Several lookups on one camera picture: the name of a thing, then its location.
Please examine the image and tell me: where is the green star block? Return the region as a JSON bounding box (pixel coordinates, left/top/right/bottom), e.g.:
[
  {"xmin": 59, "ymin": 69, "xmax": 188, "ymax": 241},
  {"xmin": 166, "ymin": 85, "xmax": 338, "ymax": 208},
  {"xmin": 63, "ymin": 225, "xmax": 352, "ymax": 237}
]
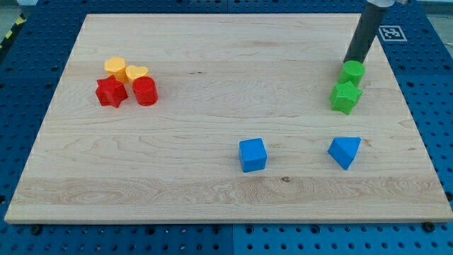
[{"xmin": 329, "ymin": 81, "xmax": 363, "ymax": 115}]

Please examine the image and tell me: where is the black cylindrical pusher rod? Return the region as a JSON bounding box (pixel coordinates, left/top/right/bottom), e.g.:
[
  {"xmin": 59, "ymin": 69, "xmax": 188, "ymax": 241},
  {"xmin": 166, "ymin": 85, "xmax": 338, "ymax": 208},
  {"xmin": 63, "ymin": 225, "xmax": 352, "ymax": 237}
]
[{"xmin": 343, "ymin": 2, "xmax": 388, "ymax": 63}]

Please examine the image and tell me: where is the red star block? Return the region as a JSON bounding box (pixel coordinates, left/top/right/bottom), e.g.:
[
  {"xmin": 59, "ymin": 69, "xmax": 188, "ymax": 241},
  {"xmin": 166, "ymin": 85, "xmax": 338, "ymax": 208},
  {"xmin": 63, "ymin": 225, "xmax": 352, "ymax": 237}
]
[{"xmin": 96, "ymin": 75, "xmax": 128, "ymax": 108}]

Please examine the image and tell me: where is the blue triangle block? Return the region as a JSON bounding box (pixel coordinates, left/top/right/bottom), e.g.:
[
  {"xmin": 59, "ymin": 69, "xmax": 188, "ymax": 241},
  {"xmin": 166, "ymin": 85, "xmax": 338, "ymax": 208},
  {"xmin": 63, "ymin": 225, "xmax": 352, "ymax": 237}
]
[{"xmin": 328, "ymin": 137, "xmax": 362, "ymax": 170}]

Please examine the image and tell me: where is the grey robot arm end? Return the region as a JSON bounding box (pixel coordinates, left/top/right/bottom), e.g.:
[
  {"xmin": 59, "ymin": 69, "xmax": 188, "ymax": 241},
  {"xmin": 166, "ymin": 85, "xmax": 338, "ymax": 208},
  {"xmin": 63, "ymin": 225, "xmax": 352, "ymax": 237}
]
[{"xmin": 367, "ymin": 0, "xmax": 410, "ymax": 8}]

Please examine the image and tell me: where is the green cylinder block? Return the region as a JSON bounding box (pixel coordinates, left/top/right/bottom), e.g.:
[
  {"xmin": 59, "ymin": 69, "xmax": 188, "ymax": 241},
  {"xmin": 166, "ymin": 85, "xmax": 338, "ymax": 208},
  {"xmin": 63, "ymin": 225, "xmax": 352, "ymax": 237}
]
[{"xmin": 338, "ymin": 60, "xmax": 365, "ymax": 87}]

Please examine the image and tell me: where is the wooden board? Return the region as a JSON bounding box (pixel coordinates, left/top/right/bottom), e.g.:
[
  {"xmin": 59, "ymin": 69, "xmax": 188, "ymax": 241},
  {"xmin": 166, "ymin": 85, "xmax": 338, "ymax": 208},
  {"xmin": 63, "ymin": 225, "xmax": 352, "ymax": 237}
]
[{"xmin": 5, "ymin": 13, "xmax": 452, "ymax": 224}]

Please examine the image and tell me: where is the yellow pentagon block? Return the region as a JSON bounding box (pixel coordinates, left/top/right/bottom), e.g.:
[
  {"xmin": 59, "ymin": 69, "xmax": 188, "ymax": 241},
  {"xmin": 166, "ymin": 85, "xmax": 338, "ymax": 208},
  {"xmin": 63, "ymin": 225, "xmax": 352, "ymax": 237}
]
[{"xmin": 104, "ymin": 57, "xmax": 127, "ymax": 83}]

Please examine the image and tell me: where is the red cylinder block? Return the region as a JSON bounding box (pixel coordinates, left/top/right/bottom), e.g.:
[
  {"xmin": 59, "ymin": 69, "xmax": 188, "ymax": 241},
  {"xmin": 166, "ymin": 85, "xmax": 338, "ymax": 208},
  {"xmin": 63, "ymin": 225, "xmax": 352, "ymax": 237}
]
[{"xmin": 132, "ymin": 76, "xmax": 159, "ymax": 106}]

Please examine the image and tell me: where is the blue cube block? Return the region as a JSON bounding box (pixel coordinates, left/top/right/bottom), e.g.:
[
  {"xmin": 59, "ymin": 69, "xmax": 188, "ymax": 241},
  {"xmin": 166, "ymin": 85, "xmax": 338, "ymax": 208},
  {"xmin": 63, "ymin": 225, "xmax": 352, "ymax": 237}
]
[{"xmin": 239, "ymin": 138, "xmax": 268, "ymax": 172}]

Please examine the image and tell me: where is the white fiducial marker tag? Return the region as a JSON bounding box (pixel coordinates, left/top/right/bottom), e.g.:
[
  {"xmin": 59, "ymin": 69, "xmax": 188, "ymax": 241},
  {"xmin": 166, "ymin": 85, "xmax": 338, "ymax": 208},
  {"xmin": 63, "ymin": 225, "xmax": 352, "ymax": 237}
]
[{"xmin": 378, "ymin": 25, "xmax": 407, "ymax": 42}]

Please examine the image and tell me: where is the yellow heart block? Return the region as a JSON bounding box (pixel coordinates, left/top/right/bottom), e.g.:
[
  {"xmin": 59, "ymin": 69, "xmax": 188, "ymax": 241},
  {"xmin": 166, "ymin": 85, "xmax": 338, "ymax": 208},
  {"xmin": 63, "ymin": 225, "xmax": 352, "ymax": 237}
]
[{"xmin": 125, "ymin": 65, "xmax": 150, "ymax": 84}]

